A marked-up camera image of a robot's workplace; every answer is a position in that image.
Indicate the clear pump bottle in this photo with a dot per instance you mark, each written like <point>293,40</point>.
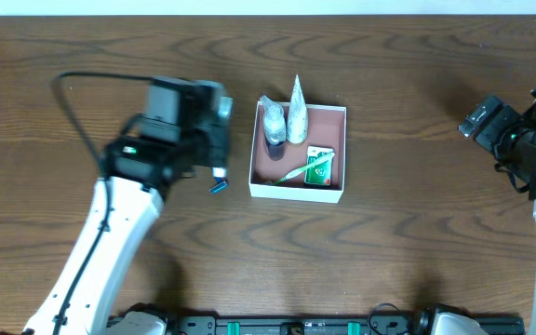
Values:
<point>274,128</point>

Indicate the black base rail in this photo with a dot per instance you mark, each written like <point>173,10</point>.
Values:
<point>381,323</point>

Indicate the green soap box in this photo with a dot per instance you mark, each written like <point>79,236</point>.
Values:
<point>320,175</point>

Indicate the white squeeze tube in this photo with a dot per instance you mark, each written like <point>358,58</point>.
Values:
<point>297,126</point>

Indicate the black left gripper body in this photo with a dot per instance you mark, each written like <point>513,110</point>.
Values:
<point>221,137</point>

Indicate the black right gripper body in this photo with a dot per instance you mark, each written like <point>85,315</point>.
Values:
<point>484,124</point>

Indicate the green white toothbrush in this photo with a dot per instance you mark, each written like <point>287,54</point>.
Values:
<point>296,172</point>

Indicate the white box pink interior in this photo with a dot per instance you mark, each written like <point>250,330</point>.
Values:
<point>327,129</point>

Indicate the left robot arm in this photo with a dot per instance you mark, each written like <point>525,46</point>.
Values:
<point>136,173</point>

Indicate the blue disposable razor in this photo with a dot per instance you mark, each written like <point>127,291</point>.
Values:
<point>219,186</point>

